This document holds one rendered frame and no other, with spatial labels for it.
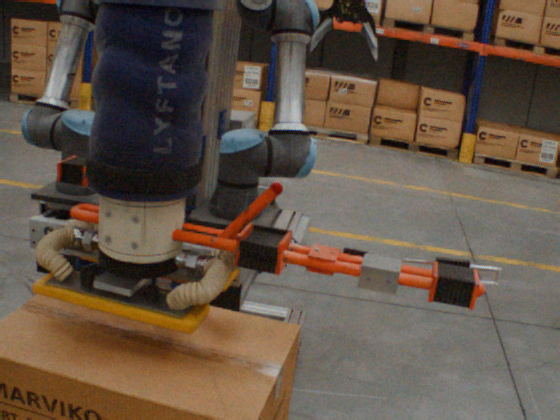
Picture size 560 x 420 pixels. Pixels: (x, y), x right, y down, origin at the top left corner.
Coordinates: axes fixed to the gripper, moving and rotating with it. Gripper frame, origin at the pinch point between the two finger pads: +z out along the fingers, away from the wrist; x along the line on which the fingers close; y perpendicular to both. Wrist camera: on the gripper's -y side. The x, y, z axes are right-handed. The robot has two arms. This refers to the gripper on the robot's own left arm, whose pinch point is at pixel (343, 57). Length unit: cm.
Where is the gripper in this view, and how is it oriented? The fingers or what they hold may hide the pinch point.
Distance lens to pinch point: 145.9
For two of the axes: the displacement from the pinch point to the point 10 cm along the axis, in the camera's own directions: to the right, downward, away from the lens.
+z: -1.2, 9.3, 3.4
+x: 9.8, 1.6, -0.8
